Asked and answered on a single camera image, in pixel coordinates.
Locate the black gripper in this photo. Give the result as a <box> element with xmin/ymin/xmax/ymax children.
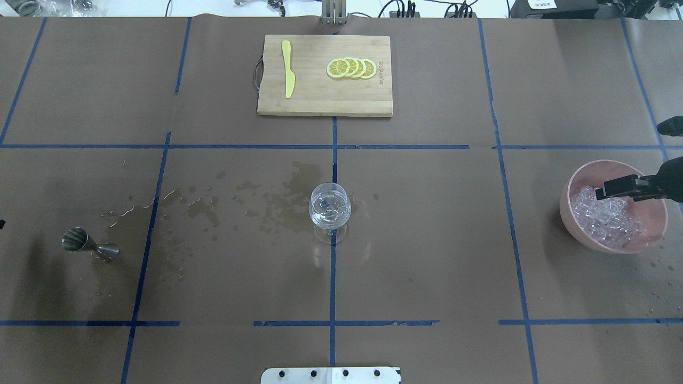
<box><xmin>595</xmin><ymin>157</ymin><xmax>682</xmax><ymax>202</ymax></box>

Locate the steel jigger cup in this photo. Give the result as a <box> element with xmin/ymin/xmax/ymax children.
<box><xmin>61</xmin><ymin>227</ymin><xmax>120</xmax><ymax>262</ymax></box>

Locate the pink bowl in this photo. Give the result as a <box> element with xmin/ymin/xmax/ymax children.
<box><xmin>559</xmin><ymin>159</ymin><xmax>668</xmax><ymax>254</ymax></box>

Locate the clear wine glass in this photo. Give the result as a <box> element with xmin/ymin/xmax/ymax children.
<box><xmin>309</xmin><ymin>182</ymin><xmax>352</xmax><ymax>245</ymax></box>

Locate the bamboo cutting board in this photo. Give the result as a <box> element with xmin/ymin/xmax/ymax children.
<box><xmin>257</xmin><ymin>34</ymin><xmax>394</xmax><ymax>118</ymax></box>

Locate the yellow plastic knife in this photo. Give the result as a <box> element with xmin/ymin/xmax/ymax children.
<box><xmin>281</xmin><ymin>41</ymin><xmax>297</xmax><ymax>98</ymax></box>

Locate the clear ice cubes pile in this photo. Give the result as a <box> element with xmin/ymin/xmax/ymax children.
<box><xmin>570</xmin><ymin>186</ymin><xmax>645</xmax><ymax>250</ymax></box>

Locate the aluminium frame post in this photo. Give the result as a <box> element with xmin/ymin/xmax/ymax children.
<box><xmin>321</xmin><ymin>0</ymin><xmax>348</xmax><ymax>25</ymax></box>

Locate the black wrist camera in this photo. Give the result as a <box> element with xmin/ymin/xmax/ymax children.
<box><xmin>656</xmin><ymin>116</ymin><xmax>683</xmax><ymax>138</ymax></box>

